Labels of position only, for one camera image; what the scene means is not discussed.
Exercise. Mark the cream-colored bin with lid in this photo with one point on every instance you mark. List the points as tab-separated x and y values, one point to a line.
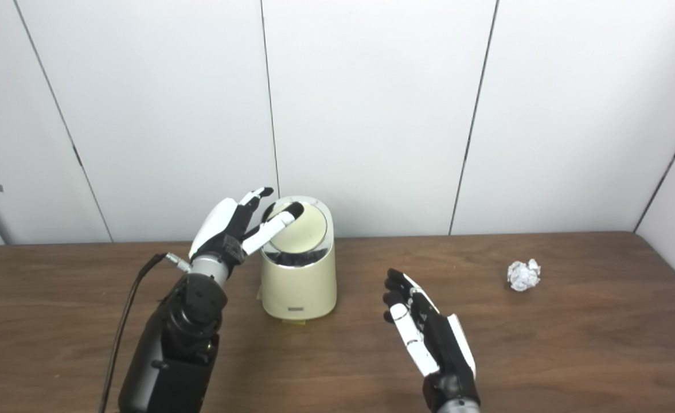
300	287

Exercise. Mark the white paper ball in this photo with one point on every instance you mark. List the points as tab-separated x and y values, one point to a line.
523	275

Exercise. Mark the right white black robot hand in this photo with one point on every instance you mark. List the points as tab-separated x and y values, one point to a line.
437	344

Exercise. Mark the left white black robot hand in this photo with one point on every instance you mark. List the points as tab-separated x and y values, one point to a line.
219	229

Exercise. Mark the yellow tape piece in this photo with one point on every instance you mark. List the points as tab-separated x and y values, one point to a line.
295	322

